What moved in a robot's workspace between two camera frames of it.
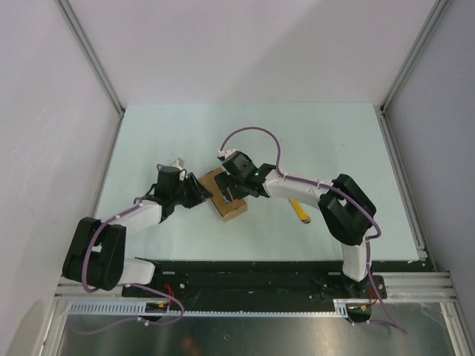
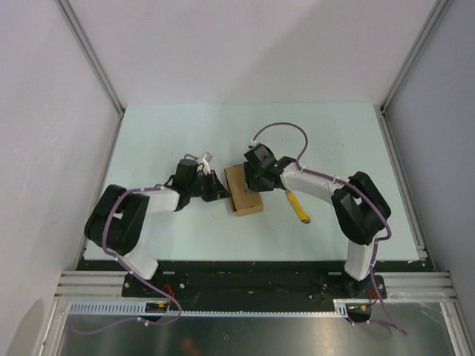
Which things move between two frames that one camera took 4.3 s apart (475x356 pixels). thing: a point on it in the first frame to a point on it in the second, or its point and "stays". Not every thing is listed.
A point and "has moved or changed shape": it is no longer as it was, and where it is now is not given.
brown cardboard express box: (227, 211) has moved or changed shape
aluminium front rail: (412, 286) stays
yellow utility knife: (299, 210) stays
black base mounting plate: (260, 280) stays
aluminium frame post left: (68, 15) stays
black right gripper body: (225, 180) to (253, 180)
